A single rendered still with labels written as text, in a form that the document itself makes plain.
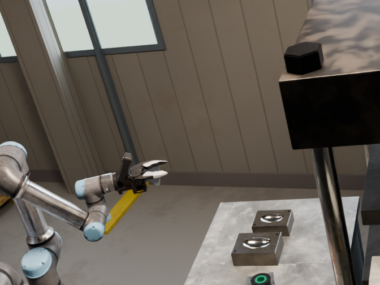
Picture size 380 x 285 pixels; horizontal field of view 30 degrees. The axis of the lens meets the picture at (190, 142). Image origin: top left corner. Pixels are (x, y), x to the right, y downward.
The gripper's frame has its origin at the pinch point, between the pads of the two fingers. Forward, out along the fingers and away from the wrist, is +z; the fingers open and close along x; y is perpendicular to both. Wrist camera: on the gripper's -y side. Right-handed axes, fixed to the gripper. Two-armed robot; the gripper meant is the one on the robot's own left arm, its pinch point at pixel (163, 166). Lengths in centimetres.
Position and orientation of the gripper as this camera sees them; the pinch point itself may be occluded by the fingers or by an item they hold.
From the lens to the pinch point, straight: 270.2
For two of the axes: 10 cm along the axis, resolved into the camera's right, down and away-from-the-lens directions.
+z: 9.7, -2.2, -0.9
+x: 0.5, 5.6, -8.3
